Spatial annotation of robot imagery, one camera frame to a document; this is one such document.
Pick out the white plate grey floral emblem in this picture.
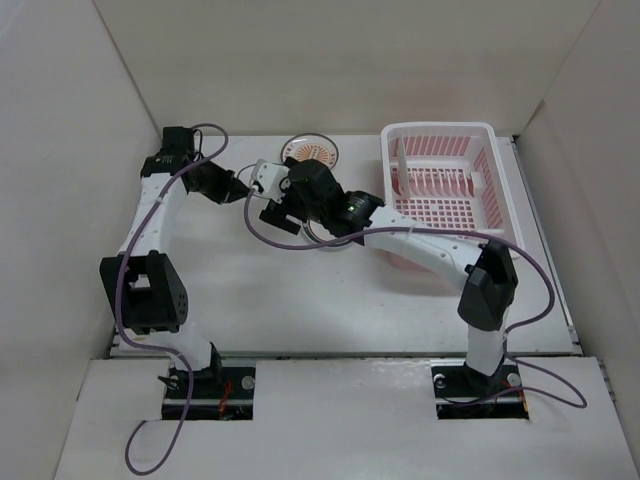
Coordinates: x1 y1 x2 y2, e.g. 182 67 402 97
236 163 257 189

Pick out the orange sunburst plate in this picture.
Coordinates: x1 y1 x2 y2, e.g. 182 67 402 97
397 136 411 198
280 133 339 169

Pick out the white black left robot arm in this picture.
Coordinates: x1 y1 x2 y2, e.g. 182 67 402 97
99 123 249 397

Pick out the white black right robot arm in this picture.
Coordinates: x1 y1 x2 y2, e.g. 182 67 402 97
251 160 518 394

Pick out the white pink dish rack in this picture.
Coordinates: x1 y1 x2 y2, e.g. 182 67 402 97
380 122 524 248

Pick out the green red rimmed plate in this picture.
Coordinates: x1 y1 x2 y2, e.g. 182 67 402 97
301 222 354 252

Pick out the orange sunburst plate by wall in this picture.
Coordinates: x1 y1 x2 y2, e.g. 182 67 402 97
280 133 339 169

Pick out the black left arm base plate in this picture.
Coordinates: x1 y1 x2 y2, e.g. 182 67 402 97
158 366 256 421

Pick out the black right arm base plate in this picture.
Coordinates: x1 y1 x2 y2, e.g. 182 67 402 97
431 361 529 420

